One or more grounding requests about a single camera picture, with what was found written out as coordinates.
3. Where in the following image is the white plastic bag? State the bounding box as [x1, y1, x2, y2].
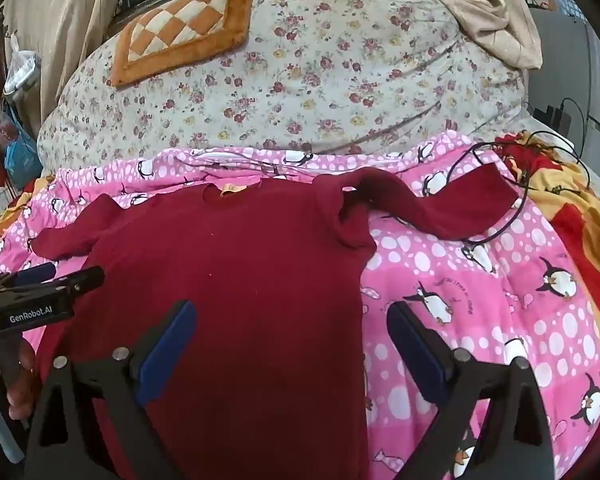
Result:
[2, 35, 42, 105]

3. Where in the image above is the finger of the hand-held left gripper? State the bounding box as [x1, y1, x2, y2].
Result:
[30, 266, 106, 307]
[0, 262, 57, 292]

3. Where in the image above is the dark red sweater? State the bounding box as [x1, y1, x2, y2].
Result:
[31, 167, 526, 480]

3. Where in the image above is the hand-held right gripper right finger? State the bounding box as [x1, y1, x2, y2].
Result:
[386, 301, 554, 480]

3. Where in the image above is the beige curtain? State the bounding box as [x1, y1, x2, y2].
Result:
[2, 0, 131, 126]

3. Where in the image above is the blue plastic bag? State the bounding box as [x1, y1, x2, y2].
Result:
[2, 132, 44, 192]

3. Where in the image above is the person's left hand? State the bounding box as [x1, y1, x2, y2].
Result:
[0, 339, 39, 446]

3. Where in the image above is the yellow red printed blanket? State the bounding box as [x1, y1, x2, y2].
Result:
[495, 130, 600, 376]

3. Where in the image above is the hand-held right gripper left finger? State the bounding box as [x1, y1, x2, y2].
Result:
[24, 300, 198, 480]

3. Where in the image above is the clear plastic bag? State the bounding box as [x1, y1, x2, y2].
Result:
[0, 102, 19, 147]

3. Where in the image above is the pink penguin print blanket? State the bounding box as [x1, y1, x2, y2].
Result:
[0, 130, 600, 480]

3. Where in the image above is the orange checkered cushion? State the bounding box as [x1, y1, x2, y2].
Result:
[111, 0, 265, 89]

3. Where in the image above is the floral print quilt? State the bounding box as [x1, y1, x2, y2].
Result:
[36, 0, 531, 181]

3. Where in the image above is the beige crumpled cloth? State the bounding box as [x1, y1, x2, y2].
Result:
[395, 0, 544, 70]

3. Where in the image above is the black cable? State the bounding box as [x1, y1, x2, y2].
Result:
[447, 99, 594, 262]

